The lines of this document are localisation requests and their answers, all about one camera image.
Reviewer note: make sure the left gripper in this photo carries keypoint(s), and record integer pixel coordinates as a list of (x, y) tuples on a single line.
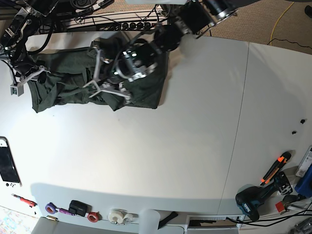
[(107, 82)]

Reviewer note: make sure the teal black power drill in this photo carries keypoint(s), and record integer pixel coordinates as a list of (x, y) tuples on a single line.
[(253, 197)]

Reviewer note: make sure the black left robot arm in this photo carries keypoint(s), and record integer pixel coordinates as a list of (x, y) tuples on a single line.
[(137, 58)]

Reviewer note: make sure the white tape roll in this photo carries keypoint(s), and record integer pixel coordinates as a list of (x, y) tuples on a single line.
[(116, 216)]

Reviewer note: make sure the purple tape roll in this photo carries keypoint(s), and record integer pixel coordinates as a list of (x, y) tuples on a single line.
[(51, 208)]

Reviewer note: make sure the dark green t-shirt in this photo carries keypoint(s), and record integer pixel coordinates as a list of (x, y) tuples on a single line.
[(72, 69)]

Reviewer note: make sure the red tape roll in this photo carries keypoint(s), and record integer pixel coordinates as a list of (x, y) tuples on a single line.
[(93, 217)]

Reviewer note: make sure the black action camera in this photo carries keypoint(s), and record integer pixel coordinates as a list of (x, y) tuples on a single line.
[(78, 208)]

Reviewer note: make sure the blue box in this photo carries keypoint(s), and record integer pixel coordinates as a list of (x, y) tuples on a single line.
[(304, 186)]

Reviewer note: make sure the black power strip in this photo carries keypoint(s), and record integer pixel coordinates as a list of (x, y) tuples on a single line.
[(129, 26)]

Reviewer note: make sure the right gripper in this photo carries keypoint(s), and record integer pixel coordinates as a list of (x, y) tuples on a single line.
[(40, 69)]

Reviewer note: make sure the purple marker pen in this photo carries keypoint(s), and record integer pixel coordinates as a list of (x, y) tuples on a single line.
[(64, 211)]

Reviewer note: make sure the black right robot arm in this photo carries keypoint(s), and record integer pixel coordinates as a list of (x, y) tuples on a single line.
[(13, 41)]

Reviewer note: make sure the brass bullet-shaped piece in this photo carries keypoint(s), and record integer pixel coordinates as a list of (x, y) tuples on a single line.
[(52, 218)]

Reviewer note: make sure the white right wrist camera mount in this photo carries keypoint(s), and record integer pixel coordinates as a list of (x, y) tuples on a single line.
[(18, 89)]

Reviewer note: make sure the translucent plastic cup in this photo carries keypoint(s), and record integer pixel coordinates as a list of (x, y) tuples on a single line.
[(148, 221)]

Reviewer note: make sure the red screwdriver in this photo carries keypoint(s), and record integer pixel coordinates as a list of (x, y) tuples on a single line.
[(28, 202)]

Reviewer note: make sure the white handheld game console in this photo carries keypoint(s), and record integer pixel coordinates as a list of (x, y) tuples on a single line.
[(8, 170)]

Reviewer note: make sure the orange black utility knife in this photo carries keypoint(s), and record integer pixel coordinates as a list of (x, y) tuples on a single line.
[(275, 168)]

